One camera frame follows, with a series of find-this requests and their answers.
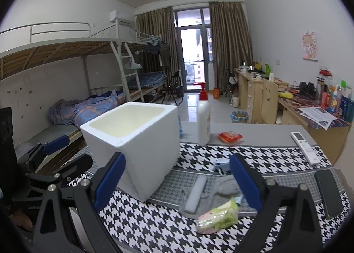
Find green tissue pack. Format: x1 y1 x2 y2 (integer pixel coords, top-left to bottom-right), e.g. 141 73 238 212
196 199 239 234

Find white styrofoam box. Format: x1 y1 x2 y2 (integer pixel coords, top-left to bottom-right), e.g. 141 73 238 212
80 102 180 201

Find blue face mask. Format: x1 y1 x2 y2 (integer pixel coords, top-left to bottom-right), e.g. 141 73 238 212
214 158 230 174

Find black smartphone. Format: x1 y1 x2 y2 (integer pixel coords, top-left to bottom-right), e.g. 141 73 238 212
314 170 343 219

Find blue plaid quilt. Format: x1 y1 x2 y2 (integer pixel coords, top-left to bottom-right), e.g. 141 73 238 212
48 90 126 128

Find white remote control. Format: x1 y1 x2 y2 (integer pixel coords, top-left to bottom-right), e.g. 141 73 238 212
291 132 320 165

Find houndstooth table cloth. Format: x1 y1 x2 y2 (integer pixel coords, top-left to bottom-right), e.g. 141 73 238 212
99 143 351 252

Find grey cloth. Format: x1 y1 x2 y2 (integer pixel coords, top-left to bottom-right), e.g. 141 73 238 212
178 175 256 219

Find wooden desk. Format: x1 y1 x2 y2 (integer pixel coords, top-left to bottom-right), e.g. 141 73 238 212
235 69 352 164

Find red snack packet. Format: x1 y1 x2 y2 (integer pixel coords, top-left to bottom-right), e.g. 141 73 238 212
217 131 243 146

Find metal bunk bed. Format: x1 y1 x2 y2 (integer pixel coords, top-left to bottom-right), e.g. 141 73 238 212
1 22 165 156

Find printed paper sheets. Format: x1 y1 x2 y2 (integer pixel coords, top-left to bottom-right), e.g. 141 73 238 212
299 107 337 130

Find trash bin with bag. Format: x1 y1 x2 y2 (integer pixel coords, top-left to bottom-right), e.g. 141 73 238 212
229 110 250 123

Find wooden smiley chair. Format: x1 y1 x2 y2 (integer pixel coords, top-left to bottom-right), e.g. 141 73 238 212
261 80 278 125

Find black folding chair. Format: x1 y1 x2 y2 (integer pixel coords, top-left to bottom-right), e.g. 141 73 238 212
162 70 184 106

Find white lotion pump bottle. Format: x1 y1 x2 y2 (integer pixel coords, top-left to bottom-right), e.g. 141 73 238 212
194 82 211 146

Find orange detergent jug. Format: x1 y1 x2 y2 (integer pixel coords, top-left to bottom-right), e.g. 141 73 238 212
212 88 220 99

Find white air conditioner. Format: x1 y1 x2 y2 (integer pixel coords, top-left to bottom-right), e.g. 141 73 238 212
110 10 133 24

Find left brown curtain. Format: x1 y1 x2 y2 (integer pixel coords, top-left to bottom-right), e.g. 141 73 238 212
136 6 180 78

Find brown curtain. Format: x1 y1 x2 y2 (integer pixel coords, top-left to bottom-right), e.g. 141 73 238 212
209 2 254 89
136 6 180 78

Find cartoon girl poster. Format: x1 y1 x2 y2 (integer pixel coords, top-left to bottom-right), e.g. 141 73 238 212
302 31 318 61

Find glass balcony door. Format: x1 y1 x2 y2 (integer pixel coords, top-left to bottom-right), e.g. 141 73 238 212
173 6 215 92

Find right brown curtain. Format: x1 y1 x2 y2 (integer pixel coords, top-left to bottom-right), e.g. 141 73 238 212
209 2 254 89

